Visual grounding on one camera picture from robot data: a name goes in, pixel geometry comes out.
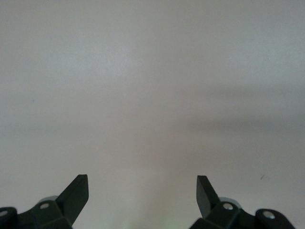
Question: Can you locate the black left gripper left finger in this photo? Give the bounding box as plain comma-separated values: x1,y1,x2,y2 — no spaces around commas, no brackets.
0,174,90,229

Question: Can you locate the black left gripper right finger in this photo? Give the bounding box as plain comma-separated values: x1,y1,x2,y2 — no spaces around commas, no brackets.
189,175,296,229

